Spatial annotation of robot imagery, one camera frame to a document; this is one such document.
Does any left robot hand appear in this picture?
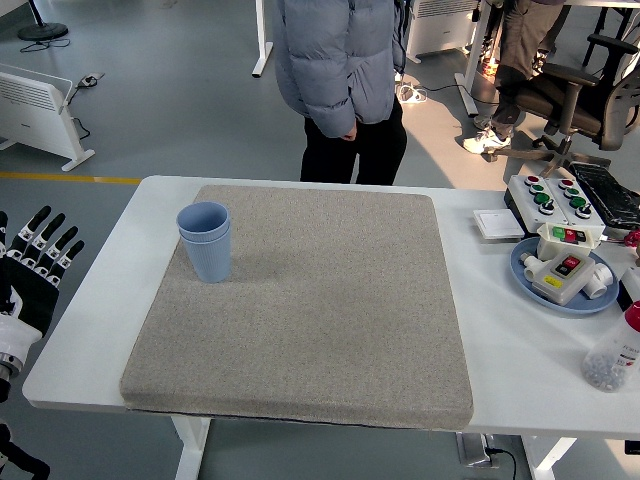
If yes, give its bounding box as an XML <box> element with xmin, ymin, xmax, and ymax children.
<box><xmin>0</xmin><ymin>205</ymin><xmax>86</xmax><ymax>360</ymax></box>

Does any blue ribbed cup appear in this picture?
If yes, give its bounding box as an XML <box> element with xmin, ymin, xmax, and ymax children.
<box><xmin>178</xmin><ymin>232</ymin><xmax>234</xmax><ymax>285</ymax></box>
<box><xmin>175</xmin><ymin>201</ymin><xmax>231</xmax><ymax>244</ymax></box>

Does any white push-button control box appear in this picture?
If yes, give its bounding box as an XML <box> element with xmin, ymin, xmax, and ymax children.
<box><xmin>503</xmin><ymin>174</ymin><xmax>571</xmax><ymax>236</ymax></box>
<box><xmin>543</xmin><ymin>177</ymin><xmax>607</xmax><ymax>231</ymax></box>

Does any white panel heater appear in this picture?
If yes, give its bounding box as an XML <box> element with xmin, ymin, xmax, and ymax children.
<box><xmin>0</xmin><ymin>63</ymin><xmax>96</xmax><ymax>173</ymax></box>
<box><xmin>404</xmin><ymin>0</ymin><xmax>481</xmax><ymax>64</ymax></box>

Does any white table leg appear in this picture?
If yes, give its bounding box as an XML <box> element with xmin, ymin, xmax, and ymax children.
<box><xmin>522</xmin><ymin>436</ymin><xmax>579</xmax><ymax>480</ymax></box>
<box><xmin>172</xmin><ymin>414</ymin><xmax>212</xmax><ymax>480</ymax></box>

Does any black fan stand base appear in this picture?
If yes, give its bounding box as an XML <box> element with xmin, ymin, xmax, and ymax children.
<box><xmin>17</xmin><ymin>0</ymin><xmax>70</xmax><ymax>42</ymax></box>

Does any grey-brown mat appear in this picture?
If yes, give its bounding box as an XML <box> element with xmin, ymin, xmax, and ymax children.
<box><xmin>119</xmin><ymin>184</ymin><xmax>475</xmax><ymax>432</ymax></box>

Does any white desk leg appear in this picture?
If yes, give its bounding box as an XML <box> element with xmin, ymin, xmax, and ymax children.
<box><xmin>251</xmin><ymin>0</ymin><xmax>275</xmax><ymax>79</ymax></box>
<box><xmin>453</xmin><ymin>0</ymin><xmax>496</xmax><ymax>119</ymax></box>

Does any person in light-blue jacket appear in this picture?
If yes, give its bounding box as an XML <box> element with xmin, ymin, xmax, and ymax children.
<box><xmin>273</xmin><ymin>0</ymin><xmax>409</xmax><ymax>185</ymax></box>

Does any white pipe fitting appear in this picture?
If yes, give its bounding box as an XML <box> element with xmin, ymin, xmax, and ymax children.
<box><xmin>583</xmin><ymin>261</ymin><xmax>617</xmax><ymax>301</ymax></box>
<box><xmin>518</xmin><ymin>251</ymin><xmax>544</xmax><ymax>282</ymax></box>

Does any person in brown trousers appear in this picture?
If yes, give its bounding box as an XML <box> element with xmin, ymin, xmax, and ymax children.
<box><xmin>462</xmin><ymin>0</ymin><xmax>571</xmax><ymax>156</ymax></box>

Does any blue plate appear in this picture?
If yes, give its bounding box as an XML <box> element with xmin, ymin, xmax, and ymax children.
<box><xmin>509</xmin><ymin>236</ymin><xmax>620</xmax><ymax>316</ymax></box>

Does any black wrapped keyboard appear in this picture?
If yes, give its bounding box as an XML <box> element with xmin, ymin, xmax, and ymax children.
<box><xmin>569</xmin><ymin>161</ymin><xmax>640</xmax><ymax>232</ymax></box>

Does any clear bottle with red cap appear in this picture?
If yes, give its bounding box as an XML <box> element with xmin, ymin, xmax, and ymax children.
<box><xmin>580</xmin><ymin>301</ymin><xmax>640</xmax><ymax>394</ymax></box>

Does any black office chair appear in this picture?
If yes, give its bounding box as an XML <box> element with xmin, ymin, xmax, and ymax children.
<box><xmin>504</xmin><ymin>32</ymin><xmax>640</xmax><ymax>179</ymax></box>

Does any white flat wall switch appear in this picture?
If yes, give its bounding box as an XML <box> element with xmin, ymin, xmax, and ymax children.
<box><xmin>472</xmin><ymin>208</ymin><xmax>525</xmax><ymax>244</ymax></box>

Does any switch box with green label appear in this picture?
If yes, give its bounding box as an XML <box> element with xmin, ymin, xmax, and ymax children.
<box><xmin>536</xmin><ymin>222</ymin><xmax>606</xmax><ymax>261</ymax></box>

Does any switch box with red button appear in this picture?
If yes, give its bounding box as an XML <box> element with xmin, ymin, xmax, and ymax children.
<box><xmin>530</xmin><ymin>251</ymin><xmax>596</xmax><ymax>306</ymax></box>

